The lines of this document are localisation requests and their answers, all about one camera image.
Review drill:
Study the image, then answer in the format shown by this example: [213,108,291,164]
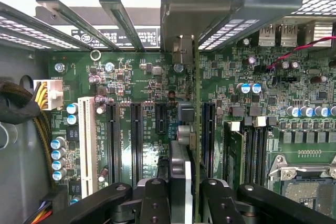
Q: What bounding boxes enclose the black RAM slot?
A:
[263,119,278,183]
[253,115,267,186]
[243,119,254,187]

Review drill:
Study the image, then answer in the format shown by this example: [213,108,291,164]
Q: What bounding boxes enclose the CPU socket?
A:
[267,153,336,223]

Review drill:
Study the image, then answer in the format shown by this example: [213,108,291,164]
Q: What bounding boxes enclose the red and black twisted wire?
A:
[265,36,336,70]

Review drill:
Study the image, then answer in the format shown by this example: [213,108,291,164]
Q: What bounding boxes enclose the silver USB port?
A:
[280,23,299,47]
[258,23,276,47]

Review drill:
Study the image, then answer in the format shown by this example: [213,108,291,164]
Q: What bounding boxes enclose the white expansion slot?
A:
[77,96,98,199]

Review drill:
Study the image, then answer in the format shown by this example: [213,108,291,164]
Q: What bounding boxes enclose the dark grey PC case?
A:
[0,0,336,224]

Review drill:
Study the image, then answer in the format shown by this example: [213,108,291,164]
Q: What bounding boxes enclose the silver network port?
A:
[306,20,333,48]

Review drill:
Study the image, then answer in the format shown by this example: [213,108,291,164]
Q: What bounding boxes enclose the short black expansion slot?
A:
[154,102,168,135]

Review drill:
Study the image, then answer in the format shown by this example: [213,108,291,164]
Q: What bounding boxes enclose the white power connector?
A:
[33,79,65,111]

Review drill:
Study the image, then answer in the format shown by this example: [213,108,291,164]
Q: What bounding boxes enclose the yellow and black power wires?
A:
[31,82,55,190]

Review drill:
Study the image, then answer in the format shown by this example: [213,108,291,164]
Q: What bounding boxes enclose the black power connector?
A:
[25,187,69,224]

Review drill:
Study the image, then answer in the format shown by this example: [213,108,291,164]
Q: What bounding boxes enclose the green motherboard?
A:
[48,16,336,224]

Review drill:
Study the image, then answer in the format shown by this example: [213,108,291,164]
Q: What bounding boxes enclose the black sleeved cable bundle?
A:
[0,76,42,125]

